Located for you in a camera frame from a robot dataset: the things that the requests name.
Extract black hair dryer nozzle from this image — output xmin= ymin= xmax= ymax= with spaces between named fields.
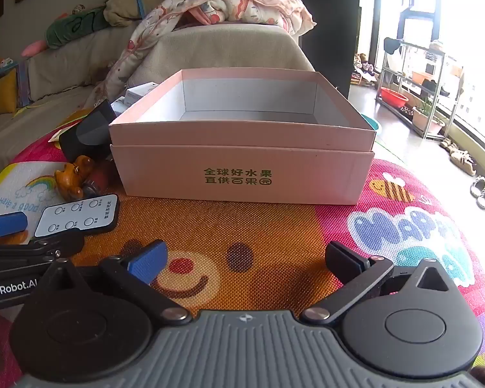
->
xmin=59 ymin=99 xmax=118 ymax=162

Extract teal plastic basin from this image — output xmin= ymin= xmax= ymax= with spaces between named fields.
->
xmin=361 ymin=114 xmax=383 ymax=134

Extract metal shelf rack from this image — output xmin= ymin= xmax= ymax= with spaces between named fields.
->
xmin=374 ymin=38 xmax=465 ymax=140

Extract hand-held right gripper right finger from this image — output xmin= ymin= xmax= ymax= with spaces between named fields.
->
xmin=301 ymin=241 xmax=468 ymax=326

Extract yellow cushion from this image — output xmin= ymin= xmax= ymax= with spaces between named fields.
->
xmin=0 ymin=69 xmax=19 ymax=120

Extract beige shoes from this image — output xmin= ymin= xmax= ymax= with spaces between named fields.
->
xmin=440 ymin=137 xmax=478 ymax=176

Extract pink printed blanket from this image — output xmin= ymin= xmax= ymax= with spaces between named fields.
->
xmin=83 ymin=0 xmax=316 ymax=110

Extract red plastic basin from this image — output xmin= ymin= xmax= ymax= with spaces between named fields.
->
xmin=380 ymin=87 xmax=410 ymax=108

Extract small white box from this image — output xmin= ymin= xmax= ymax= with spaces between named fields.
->
xmin=123 ymin=82 xmax=160 ymax=106

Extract colourful cartoon play mat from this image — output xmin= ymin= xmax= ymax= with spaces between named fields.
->
xmin=0 ymin=129 xmax=485 ymax=388

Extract brown bear figurine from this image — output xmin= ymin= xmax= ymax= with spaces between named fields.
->
xmin=54 ymin=156 xmax=95 ymax=200

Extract green plush toy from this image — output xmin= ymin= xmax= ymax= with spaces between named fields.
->
xmin=44 ymin=6 xmax=110 ymax=49

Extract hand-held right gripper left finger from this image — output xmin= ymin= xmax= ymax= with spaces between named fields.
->
xmin=36 ymin=239 xmax=194 ymax=326

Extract pile of plush toys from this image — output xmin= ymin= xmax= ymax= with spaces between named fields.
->
xmin=353 ymin=54 xmax=380 ymax=86

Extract potted plant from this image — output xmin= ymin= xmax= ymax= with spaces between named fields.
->
xmin=412 ymin=97 xmax=445 ymax=136

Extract pink cardboard box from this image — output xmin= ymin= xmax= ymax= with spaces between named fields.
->
xmin=108 ymin=69 xmax=378 ymax=206

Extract beige covered sofa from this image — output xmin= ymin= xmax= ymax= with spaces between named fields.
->
xmin=0 ymin=0 xmax=316 ymax=187

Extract white remote control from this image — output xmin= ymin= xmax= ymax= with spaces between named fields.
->
xmin=33 ymin=194 xmax=120 ymax=239

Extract pink plush toy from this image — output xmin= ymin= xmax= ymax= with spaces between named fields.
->
xmin=21 ymin=40 xmax=47 ymax=58

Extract beige pillow with blue stripe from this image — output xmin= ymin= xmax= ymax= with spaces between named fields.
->
xmin=104 ymin=0 xmax=146 ymax=29

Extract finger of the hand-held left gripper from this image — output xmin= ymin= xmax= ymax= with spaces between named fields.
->
xmin=0 ymin=228 xmax=85 ymax=275
xmin=0 ymin=212 xmax=29 ymax=245

